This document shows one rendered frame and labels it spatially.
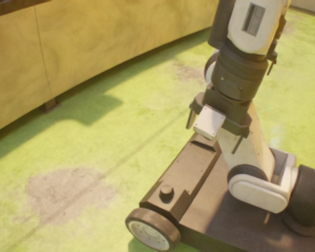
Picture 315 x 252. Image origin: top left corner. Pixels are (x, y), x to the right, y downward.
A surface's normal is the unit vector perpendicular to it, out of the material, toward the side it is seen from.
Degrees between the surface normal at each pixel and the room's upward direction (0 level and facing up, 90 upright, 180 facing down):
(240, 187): 90
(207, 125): 32
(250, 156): 90
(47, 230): 0
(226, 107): 90
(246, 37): 90
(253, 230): 0
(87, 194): 0
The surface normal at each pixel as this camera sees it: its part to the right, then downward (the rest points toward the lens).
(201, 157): 0.00, -0.79
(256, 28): -0.51, 0.53
